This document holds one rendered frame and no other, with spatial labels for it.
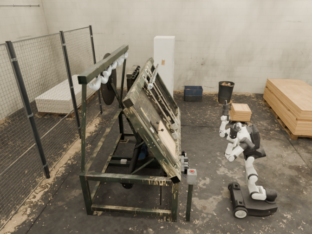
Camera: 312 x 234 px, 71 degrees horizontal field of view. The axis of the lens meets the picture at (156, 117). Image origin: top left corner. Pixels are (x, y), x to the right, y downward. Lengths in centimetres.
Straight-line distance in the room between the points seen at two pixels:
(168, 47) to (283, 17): 381
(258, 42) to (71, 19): 647
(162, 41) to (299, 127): 415
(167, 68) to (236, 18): 283
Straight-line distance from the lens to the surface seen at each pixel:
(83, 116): 273
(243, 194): 396
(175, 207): 338
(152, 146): 270
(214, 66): 822
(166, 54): 668
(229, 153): 293
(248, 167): 345
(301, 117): 595
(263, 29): 831
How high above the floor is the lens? 286
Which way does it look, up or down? 27 degrees down
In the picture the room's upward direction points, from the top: straight up
